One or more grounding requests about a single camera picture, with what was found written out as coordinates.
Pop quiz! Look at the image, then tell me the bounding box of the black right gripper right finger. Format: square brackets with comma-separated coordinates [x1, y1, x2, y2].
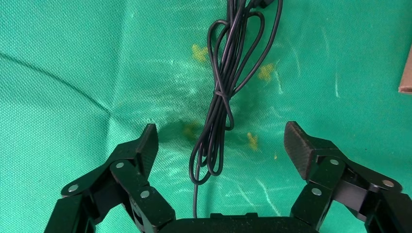
[284, 121, 412, 233]

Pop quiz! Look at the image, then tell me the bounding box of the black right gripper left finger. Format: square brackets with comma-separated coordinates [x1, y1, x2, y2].
[43, 123, 176, 233]

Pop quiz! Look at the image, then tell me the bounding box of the thin black usb cable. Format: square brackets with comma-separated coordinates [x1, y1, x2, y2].
[189, 0, 284, 219]

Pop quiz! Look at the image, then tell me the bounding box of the orange cardboard box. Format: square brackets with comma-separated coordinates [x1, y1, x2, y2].
[398, 43, 412, 95]

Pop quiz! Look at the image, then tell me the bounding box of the green cloth mat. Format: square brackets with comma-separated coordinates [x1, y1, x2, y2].
[0, 0, 412, 233]

